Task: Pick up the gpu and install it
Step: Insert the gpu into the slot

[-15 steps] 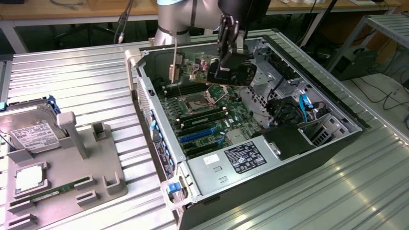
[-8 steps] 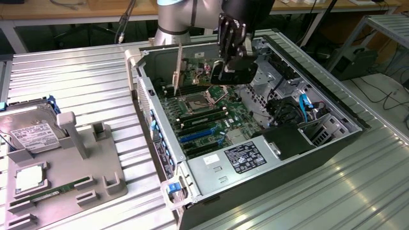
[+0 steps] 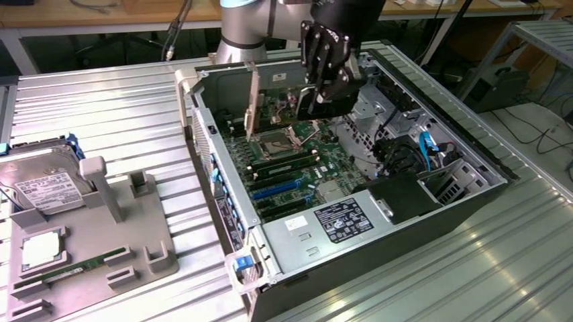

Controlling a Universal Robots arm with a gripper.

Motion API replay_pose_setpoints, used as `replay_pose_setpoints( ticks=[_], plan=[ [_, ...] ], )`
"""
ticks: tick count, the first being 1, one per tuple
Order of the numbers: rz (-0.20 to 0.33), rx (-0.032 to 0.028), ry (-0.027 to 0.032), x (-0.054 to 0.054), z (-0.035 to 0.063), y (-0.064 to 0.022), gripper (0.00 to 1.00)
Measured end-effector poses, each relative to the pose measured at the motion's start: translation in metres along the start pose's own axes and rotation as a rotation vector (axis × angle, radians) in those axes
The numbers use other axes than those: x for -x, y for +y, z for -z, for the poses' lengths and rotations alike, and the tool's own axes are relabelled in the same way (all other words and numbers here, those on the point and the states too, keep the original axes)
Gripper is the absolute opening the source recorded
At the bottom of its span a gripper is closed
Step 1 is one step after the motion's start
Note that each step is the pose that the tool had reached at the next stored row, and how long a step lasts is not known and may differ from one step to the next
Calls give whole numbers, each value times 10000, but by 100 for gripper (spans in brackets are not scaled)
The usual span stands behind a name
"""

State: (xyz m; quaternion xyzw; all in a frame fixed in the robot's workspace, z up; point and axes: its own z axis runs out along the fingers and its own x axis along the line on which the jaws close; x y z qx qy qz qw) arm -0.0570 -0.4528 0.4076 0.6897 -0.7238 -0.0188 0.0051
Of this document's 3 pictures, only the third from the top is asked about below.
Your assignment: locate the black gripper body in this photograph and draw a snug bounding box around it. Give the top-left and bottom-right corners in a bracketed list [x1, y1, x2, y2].
[309, 0, 388, 52]

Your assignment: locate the graphics card with metal bracket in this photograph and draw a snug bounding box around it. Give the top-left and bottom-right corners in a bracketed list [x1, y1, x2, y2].
[244, 59, 360, 142]

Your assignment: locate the perforated metal drive cage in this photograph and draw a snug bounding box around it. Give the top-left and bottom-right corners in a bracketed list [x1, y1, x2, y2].
[343, 82, 392, 152]

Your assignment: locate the metal socket cover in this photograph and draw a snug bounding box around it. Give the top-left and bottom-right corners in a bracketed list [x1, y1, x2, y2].
[286, 119, 324, 147]

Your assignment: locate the CPU socket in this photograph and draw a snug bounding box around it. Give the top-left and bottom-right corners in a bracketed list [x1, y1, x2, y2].
[252, 129, 298, 159]

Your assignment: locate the green motherboard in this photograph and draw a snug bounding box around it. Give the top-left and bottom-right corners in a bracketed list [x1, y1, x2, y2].
[220, 109, 372, 225]

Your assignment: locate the black RAM stick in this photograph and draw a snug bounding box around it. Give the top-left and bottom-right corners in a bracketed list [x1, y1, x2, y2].
[248, 154, 323, 179]

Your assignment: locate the black box on floor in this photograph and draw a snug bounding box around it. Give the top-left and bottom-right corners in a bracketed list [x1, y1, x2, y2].
[464, 66, 531, 114]

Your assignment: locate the silver chipset heatsink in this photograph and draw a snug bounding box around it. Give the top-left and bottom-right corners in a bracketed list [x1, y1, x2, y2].
[320, 182, 349, 203]

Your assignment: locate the blue expansion slot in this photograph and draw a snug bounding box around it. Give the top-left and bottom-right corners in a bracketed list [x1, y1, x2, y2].
[249, 178, 302, 201]

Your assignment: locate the black plastic shroud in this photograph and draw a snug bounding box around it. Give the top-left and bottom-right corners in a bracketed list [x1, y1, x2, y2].
[352, 173, 444, 226]

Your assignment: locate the metal disk bay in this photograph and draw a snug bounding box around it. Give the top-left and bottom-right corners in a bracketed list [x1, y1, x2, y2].
[417, 158, 491, 206]

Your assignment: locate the wooden desk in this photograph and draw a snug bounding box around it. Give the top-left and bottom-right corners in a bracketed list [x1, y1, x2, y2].
[0, 0, 562, 76]

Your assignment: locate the open black PC case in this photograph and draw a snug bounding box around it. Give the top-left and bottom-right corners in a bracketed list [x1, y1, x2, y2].
[173, 39, 523, 322]

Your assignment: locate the grey power supply unit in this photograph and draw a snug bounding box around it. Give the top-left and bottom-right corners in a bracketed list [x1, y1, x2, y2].
[261, 195, 399, 280]

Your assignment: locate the blue disk caddy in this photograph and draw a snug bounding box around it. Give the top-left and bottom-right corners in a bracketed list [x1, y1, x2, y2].
[0, 133, 87, 162]

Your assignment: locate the silver hard disk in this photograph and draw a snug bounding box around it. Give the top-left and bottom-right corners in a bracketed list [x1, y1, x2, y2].
[0, 144, 90, 216]

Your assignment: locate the grey parts rack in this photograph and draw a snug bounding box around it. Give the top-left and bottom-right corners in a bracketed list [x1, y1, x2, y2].
[7, 156, 181, 322]

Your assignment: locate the silver CPU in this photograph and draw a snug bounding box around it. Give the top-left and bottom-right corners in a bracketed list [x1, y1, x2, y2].
[21, 232, 63, 268]

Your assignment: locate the green RAM stick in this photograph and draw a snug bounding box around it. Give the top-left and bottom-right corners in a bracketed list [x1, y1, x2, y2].
[13, 246, 126, 291]

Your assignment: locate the black wire bundle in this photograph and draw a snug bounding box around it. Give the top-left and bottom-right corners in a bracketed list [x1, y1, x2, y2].
[373, 136, 425, 176]

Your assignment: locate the blue SATA wire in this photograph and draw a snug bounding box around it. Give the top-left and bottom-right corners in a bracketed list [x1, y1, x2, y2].
[417, 131, 439, 172]

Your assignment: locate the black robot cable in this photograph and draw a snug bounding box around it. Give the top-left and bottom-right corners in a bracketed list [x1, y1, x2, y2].
[164, 0, 192, 62]

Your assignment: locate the grey metal frame table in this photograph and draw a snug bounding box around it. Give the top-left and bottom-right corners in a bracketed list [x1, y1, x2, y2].
[459, 20, 573, 103]

